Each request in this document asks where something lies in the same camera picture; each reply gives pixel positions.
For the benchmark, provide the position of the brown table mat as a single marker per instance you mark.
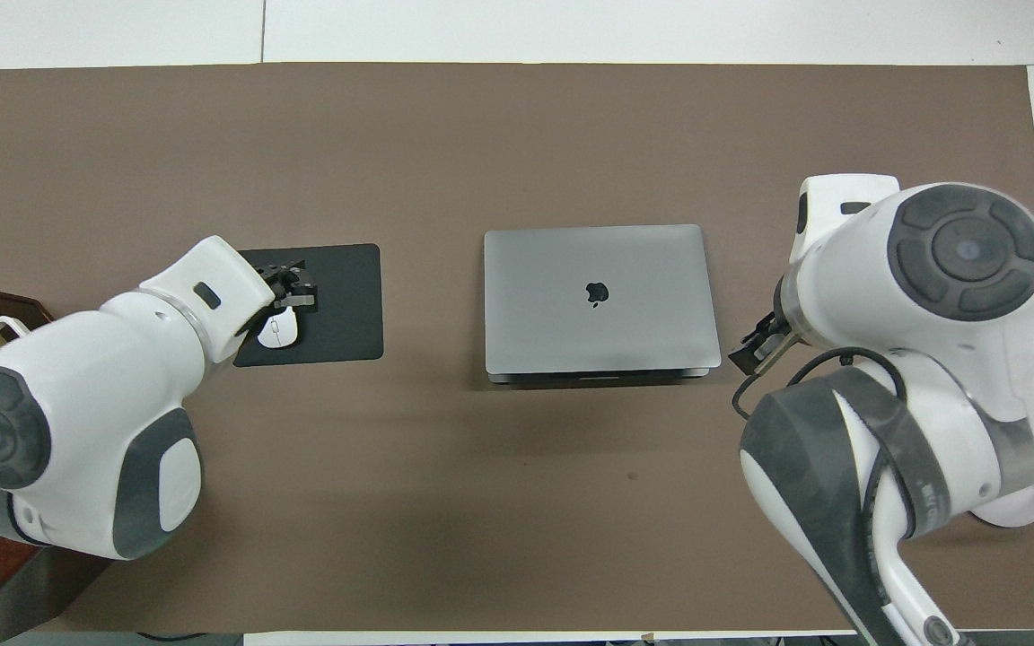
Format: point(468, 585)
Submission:
point(481, 493)

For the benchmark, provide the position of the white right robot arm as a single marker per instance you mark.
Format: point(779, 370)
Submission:
point(930, 314)

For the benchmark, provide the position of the white desk lamp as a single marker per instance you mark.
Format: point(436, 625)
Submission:
point(1020, 513)

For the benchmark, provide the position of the grey laptop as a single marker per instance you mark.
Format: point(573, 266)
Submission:
point(607, 332)

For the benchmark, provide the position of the white computer mouse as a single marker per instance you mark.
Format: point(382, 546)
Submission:
point(279, 334)

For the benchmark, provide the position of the black mouse pad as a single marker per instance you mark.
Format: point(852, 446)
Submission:
point(346, 305)

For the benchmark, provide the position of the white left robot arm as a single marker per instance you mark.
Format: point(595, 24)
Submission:
point(95, 404)

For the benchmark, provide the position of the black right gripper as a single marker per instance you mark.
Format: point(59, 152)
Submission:
point(777, 336)

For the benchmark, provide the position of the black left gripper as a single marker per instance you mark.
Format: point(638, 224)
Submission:
point(270, 283)

